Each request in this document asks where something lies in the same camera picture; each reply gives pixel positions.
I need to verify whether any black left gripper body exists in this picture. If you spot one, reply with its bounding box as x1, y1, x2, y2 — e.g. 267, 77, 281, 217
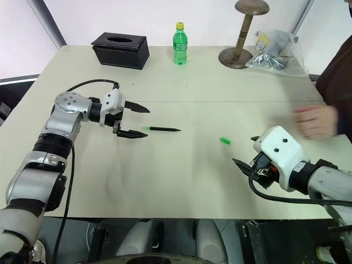
104, 108, 125, 135

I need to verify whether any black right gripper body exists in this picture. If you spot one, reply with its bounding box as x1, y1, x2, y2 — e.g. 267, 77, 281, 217
249, 151, 278, 190

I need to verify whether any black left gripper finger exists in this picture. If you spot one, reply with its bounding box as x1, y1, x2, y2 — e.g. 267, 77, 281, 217
117, 129, 149, 139
125, 101, 151, 114

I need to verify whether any black pen with green end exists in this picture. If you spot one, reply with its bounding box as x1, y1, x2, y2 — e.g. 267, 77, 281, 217
142, 125, 182, 133

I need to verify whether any green plastic bottle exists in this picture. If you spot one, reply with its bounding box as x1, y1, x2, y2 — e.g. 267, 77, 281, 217
173, 21, 188, 66

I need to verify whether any person's bare hand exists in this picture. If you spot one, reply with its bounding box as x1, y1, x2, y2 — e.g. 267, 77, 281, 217
293, 105, 339, 140

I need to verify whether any black tissue box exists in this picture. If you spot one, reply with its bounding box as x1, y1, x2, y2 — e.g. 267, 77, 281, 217
91, 32, 150, 71

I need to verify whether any black box under table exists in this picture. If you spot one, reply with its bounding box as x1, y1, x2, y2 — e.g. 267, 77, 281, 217
241, 219, 343, 264

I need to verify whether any clear plastic bag with items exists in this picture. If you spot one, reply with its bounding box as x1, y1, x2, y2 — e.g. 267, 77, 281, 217
245, 29, 309, 77

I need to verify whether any person's dark brown sleeve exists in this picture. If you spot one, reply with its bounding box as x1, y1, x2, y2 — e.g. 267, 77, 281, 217
315, 34, 352, 137

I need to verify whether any dark furniture beside table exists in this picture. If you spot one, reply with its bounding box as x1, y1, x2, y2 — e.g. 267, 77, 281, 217
0, 74, 39, 127

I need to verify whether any grey rounded shape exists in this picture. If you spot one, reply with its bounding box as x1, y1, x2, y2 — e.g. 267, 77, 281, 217
115, 219, 163, 257

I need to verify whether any wooden hat stand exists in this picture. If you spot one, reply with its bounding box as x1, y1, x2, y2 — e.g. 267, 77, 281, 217
218, 0, 270, 69

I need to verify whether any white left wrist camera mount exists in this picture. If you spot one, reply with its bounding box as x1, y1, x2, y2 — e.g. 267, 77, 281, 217
99, 88, 127, 127

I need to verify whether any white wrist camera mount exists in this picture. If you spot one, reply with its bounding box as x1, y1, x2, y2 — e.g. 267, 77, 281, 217
99, 88, 127, 127
252, 125, 310, 193

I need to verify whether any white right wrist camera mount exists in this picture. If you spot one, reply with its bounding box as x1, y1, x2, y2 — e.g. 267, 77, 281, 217
252, 125, 310, 193

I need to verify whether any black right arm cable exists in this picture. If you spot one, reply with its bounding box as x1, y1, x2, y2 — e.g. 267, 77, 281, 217
248, 166, 352, 206

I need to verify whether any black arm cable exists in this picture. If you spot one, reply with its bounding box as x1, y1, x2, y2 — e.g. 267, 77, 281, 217
52, 79, 121, 264
248, 166, 352, 206

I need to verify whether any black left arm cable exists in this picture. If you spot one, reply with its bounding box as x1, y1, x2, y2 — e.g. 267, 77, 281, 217
52, 79, 121, 264

